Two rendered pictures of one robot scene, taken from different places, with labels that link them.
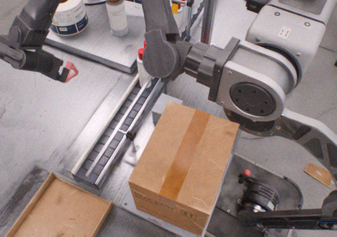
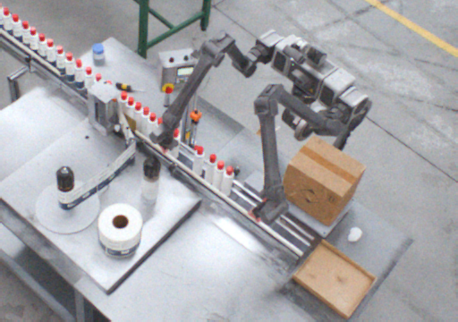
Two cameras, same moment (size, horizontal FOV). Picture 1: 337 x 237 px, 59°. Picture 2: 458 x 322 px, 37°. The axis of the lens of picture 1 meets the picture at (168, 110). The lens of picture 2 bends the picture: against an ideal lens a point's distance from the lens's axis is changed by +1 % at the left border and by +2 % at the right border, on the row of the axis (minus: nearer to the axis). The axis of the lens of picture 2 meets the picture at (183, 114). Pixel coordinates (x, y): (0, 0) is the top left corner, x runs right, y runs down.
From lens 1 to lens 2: 2.89 m
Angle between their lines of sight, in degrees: 46
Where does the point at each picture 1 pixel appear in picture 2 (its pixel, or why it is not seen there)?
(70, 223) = (331, 271)
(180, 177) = (343, 172)
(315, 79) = not seen: hidden behind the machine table
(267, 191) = not seen: hidden behind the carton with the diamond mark
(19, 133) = (244, 301)
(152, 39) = (329, 124)
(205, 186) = (351, 163)
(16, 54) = (282, 206)
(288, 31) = (343, 80)
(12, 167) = (277, 309)
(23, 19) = (276, 184)
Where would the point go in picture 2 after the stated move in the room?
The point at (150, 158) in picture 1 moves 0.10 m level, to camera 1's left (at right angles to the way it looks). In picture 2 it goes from (329, 182) to (326, 199)
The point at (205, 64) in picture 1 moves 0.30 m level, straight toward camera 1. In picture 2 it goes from (345, 112) to (412, 138)
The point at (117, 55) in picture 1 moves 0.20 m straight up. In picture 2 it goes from (183, 205) to (186, 182)
